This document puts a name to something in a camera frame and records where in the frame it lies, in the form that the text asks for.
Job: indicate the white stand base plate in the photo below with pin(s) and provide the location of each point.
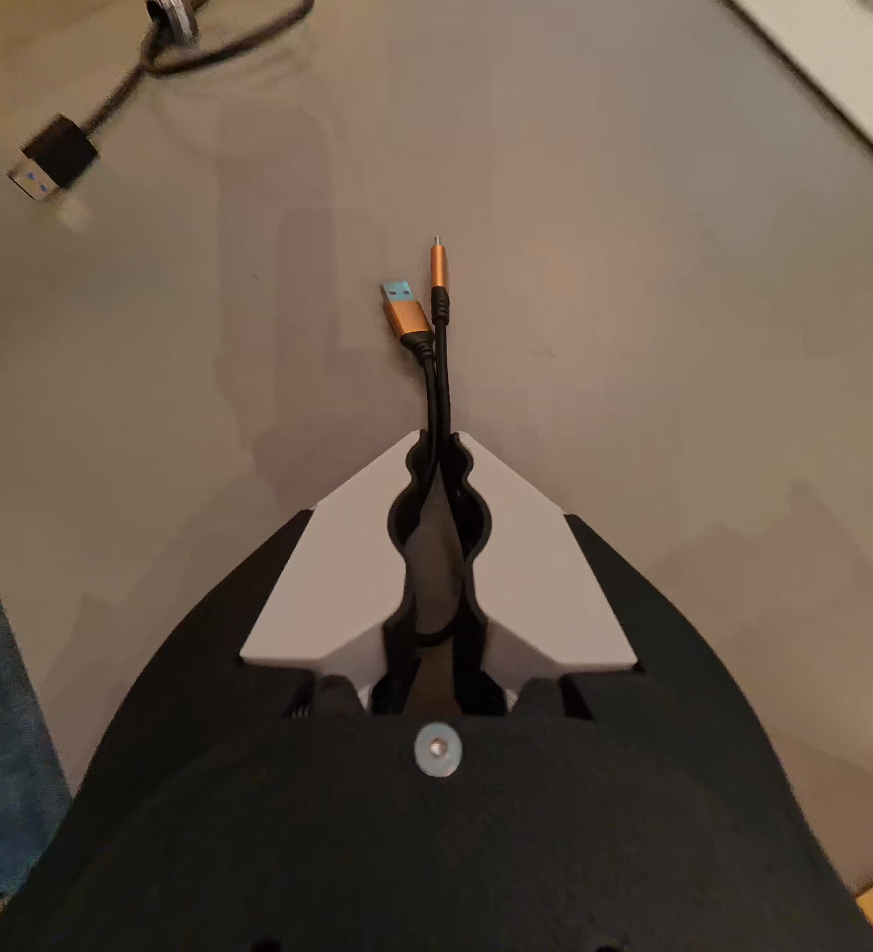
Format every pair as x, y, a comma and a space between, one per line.
853, 67

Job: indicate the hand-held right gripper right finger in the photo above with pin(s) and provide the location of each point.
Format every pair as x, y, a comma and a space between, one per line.
548, 587

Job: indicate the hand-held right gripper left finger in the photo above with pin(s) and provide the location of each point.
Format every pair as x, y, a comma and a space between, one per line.
317, 587

